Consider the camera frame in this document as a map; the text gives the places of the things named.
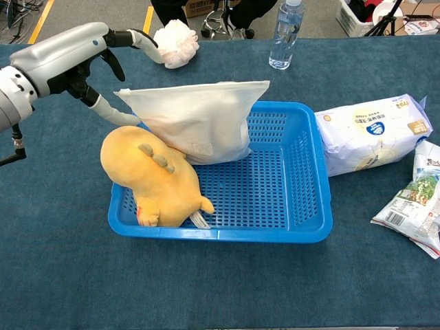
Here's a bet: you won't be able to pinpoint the blue perforated plastic basket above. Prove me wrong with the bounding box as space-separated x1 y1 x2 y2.
107 100 333 244

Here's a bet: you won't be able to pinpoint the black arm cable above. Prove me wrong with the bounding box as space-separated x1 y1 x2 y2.
0 122 28 168

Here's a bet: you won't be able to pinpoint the pale pink bath pouf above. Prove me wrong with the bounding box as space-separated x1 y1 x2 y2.
153 19 200 69

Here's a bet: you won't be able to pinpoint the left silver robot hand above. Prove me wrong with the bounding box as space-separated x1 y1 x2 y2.
9 22 163 127

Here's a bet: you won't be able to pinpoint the white tissue pack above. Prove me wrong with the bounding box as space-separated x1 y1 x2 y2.
314 93 433 178

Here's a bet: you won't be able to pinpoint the white frosted zip bag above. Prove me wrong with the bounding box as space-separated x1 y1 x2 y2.
113 80 272 166

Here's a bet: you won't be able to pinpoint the person in black clothes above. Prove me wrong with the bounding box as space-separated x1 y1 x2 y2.
150 0 278 41

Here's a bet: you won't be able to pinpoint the black tripod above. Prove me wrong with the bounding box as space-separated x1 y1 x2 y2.
364 0 405 37

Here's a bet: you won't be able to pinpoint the yellow plush toy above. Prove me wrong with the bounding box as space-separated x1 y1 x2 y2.
100 125 216 228

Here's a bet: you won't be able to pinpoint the white plastic laundry basket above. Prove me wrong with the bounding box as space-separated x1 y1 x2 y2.
335 0 406 38

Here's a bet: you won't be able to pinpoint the white printed snack bag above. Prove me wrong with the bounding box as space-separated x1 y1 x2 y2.
370 139 440 259

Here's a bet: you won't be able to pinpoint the chrome office chair base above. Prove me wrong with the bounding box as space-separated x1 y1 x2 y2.
201 8 238 39

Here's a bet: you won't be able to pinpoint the teal table cloth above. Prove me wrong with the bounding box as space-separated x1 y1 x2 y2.
0 36 440 327

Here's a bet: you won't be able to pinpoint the clear plastic water bottle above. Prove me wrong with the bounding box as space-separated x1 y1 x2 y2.
268 0 305 71

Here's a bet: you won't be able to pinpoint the tangled black floor cables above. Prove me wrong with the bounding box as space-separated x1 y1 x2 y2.
0 0 45 44

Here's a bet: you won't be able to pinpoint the brown cardboard box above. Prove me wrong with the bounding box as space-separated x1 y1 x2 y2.
181 0 241 19

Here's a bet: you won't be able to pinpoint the white printed package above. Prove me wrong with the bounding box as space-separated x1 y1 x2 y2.
401 15 440 35

